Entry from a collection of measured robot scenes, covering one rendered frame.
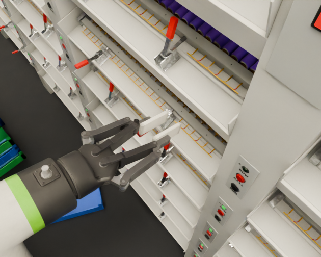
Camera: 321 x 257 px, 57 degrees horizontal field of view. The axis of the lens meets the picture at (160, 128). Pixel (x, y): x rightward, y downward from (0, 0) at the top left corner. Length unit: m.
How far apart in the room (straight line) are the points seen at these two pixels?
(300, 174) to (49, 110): 1.72
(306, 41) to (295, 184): 0.23
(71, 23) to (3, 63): 1.52
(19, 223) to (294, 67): 0.39
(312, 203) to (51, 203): 0.36
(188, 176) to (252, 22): 0.57
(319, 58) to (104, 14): 0.47
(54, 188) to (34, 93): 1.70
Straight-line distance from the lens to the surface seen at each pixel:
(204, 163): 0.65
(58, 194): 0.46
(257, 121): 0.40
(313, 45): 0.30
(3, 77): 2.32
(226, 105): 0.49
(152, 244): 1.55
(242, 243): 0.81
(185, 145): 0.67
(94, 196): 1.64
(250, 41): 0.35
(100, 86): 1.03
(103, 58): 0.83
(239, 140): 0.46
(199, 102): 0.50
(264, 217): 0.63
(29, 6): 1.44
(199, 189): 0.82
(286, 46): 0.31
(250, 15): 0.35
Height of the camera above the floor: 1.51
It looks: 57 degrees down
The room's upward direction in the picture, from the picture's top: straight up
